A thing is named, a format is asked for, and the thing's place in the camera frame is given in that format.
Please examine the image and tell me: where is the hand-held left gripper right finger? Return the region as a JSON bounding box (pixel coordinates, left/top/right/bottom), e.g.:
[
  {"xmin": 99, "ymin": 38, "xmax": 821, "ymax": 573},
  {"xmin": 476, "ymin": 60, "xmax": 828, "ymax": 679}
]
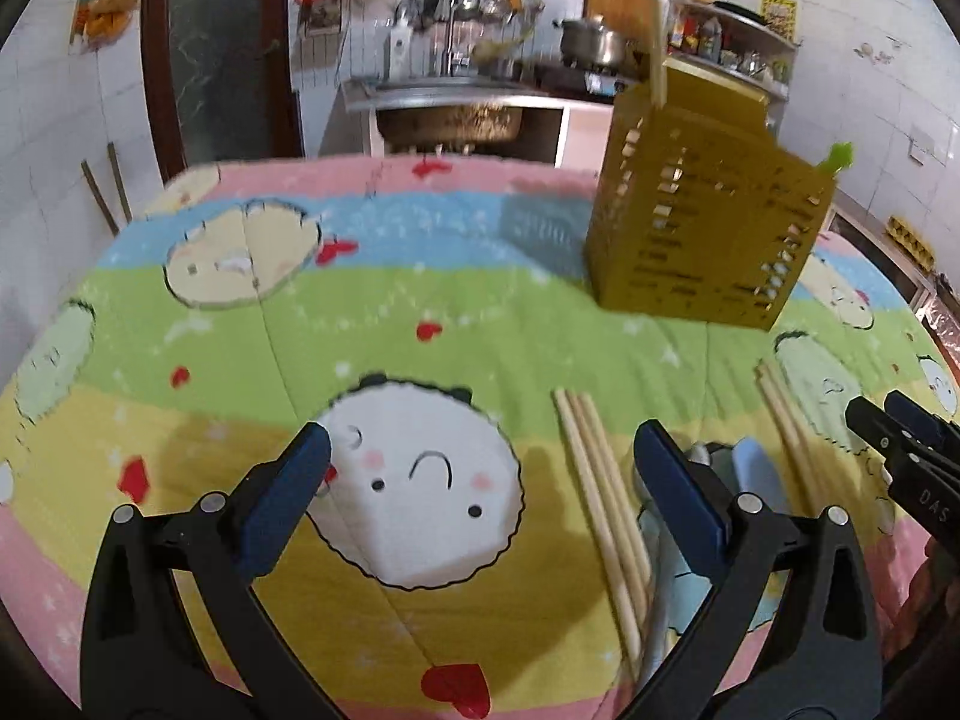
[{"xmin": 621, "ymin": 420, "xmax": 884, "ymax": 720}]

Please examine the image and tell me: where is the stainless steel sink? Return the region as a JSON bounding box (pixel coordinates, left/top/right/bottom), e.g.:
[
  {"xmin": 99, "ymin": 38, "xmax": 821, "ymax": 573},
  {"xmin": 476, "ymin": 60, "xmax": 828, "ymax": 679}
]
[{"xmin": 341, "ymin": 79, "xmax": 571, "ymax": 158}]

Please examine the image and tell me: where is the yellow slotted utensil holder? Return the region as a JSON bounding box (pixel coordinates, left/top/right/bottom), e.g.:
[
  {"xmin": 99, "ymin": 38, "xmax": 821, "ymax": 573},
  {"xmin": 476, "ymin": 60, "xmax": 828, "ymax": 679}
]
[{"xmin": 583, "ymin": 60, "xmax": 837, "ymax": 331}]

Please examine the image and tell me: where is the thin wooden stick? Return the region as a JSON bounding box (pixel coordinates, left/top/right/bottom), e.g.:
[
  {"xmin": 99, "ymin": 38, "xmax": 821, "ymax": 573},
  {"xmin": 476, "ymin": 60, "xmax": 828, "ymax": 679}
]
[
  {"xmin": 107, "ymin": 142, "xmax": 133, "ymax": 218},
  {"xmin": 81, "ymin": 160, "xmax": 121, "ymax": 235}
]

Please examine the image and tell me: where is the wooden chopstick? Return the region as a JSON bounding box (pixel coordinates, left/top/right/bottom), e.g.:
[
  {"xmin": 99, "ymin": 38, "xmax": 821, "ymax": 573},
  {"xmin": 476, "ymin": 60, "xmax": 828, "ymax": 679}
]
[
  {"xmin": 761, "ymin": 358, "xmax": 830, "ymax": 507},
  {"xmin": 564, "ymin": 390, "xmax": 650, "ymax": 620},
  {"xmin": 581, "ymin": 391, "xmax": 655, "ymax": 587},
  {"xmin": 553, "ymin": 388, "xmax": 646, "ymax": 665},
  {"xmin": 649, "ymin": 0, "xmax": 670, "ymax": 104}
]

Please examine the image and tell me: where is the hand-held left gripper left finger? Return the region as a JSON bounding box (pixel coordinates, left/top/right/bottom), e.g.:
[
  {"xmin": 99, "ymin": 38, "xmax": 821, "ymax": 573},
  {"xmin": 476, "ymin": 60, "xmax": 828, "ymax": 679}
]
[{"xmin": 79, "ymin": 422, "xmax": 353, "ymax": 720}]

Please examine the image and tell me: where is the steel cooking pot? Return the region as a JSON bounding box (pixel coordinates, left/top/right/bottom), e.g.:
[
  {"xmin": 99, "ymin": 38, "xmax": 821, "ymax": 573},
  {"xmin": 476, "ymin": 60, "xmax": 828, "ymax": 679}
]
[{"xmin": 553, "ymin": 13, "xmax": 629, "ymax": 70}]

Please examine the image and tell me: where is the yellow wall poster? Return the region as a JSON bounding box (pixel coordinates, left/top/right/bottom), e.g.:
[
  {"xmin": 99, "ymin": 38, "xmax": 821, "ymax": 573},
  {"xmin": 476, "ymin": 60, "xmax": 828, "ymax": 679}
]
[{"xmin": 760, "ymin": 0, "xmax": 798, "ymax": 37}]

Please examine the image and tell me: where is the metal corner shelf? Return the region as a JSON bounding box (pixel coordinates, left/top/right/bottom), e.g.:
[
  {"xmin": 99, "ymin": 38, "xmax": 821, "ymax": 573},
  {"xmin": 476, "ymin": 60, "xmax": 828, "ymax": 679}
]
[{"xmin": 666, "ymin": 0, "xmax": 802, "ymax": 100}]

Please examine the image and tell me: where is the brown framed glass door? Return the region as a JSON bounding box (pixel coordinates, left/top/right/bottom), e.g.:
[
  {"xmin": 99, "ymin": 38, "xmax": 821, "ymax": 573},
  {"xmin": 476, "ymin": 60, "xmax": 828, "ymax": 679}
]
[{"xmin": 141, "ymin": 0, "xmax": 305, "ymax": 185}]

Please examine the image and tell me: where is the hanging bag of snacks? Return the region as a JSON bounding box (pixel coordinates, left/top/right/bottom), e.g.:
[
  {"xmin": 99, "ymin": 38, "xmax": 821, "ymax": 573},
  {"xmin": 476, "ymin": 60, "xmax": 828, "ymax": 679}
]
[{"xmin": 70, "ymin": 0, "xmax": 142, "ymax": 55}]

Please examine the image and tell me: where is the metal spoon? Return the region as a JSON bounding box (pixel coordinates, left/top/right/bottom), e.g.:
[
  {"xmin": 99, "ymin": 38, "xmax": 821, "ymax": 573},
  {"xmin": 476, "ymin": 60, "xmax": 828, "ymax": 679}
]
[{"xmin": 634, "ymin": 441, "xmax": 734, "ymax": 691}]

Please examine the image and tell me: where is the green plastic utensil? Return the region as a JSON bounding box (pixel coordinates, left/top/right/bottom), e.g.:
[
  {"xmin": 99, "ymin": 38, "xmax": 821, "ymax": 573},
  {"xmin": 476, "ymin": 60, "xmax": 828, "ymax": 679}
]
[{"xmin": 816, "ymin": 139, "xmax": 857, "ymax": 175}]

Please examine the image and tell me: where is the light blue spoon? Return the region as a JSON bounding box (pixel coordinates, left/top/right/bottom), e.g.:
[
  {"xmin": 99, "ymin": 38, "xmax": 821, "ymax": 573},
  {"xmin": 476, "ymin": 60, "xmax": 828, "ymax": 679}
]
[{"xmin": 729, "ymin": 436, "xmax": 792, "ymax": 522}]

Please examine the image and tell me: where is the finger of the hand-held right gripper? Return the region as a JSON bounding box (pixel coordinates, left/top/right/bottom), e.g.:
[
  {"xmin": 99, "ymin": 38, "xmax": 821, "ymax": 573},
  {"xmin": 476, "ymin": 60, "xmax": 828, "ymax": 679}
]
[
  {"xmin": 883, "ymin": 388, "xmax": 960, "ymax": 464},
  {"xmin": 844, "ymin": 394, "xmax": 960, "ymax": 542}
]

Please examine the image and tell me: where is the cartoon printed blanket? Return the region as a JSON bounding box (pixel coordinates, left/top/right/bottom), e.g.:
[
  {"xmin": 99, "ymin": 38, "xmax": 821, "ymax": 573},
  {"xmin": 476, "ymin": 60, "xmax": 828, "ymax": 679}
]
[{"xmin": 0, "ymin": 157, "xmax": 960, "ymax": 720}]

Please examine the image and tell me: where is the row of condiment bottles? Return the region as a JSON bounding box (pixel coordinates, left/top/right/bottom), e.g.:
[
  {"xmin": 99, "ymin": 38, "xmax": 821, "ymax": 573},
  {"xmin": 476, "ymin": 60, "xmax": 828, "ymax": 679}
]
[{"xmin": 670, "ymin": 11, "xmax": 725, "ymax": 61}]

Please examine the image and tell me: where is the gas stove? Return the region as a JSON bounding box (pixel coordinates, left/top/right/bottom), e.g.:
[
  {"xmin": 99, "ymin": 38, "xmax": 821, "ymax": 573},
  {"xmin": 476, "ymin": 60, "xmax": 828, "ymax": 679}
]
[{"xmin": 534, "ymin": 60, "xmax": 642, "ymax": 102}]

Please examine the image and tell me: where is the metal faucet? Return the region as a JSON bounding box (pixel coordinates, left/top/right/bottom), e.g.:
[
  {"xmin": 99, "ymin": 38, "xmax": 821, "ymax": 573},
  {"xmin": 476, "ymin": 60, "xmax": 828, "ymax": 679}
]
[{"xmin": 441, "ymin": 11, "xmax": 462, "ymax": 77}]

